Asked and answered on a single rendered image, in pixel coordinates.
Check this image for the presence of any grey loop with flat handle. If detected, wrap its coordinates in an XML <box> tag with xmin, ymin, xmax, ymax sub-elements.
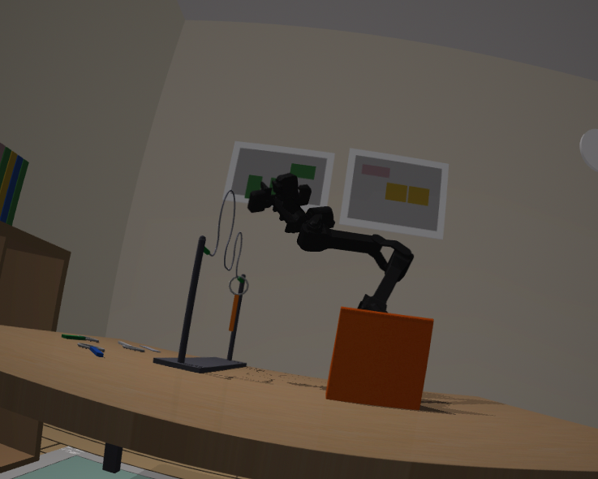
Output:
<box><xmin>118</xmin><ymin>341</ymin><xmax>144</xmax><ymax>352</ymax></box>

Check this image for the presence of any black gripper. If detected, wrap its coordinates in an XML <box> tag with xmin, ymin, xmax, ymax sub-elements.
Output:
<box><xmin>247</xmin><ymin>182</ymin><xmax>312</xmax><ymax>221</ymax></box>

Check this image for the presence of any blue handle with grey loop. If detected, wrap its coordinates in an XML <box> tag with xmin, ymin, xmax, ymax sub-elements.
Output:
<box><xmin>78</xmin><ymin>343</ymin><xmax>105</xmax><ymax>357</ymax></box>

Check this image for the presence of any orange long bar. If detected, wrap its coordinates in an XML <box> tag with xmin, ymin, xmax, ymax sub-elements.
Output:
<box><xmin>229</xmin><ymin>276</ymin><xmax>249</xmax><ymax>331</ymax></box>

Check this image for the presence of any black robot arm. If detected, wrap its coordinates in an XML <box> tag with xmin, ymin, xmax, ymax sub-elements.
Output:
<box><xmin>272</xmin><ymin>173</ymin><xmax>414</xmax><ymax>313</ymax></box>

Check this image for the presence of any green thin bar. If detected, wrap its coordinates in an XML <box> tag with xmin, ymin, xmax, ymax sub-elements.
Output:
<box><xmin>62</xmin><ymin>334</ymin><xmax>99</xmax><ymax>342</ymax></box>

